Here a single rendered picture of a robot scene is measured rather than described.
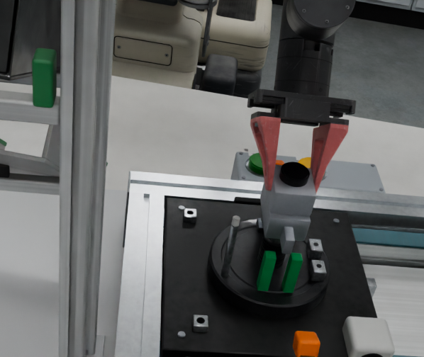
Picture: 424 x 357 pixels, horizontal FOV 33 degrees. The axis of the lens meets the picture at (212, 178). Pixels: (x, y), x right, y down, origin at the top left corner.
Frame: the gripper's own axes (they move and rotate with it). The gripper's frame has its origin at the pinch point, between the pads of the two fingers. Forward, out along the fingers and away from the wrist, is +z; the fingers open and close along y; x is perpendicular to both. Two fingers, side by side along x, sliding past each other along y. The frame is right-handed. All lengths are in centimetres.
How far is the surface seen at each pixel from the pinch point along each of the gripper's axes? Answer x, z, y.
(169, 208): 16.0, 4.5, -11.5
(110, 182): 37.0, 2.4, -19.7
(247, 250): 8.1, 8.0, -2.4
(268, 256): 0.3, 7.7, -1.6
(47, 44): -20.3, -8.1, -23.4
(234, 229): 0.1, 5.2, -5.5
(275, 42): 269, -70, 45
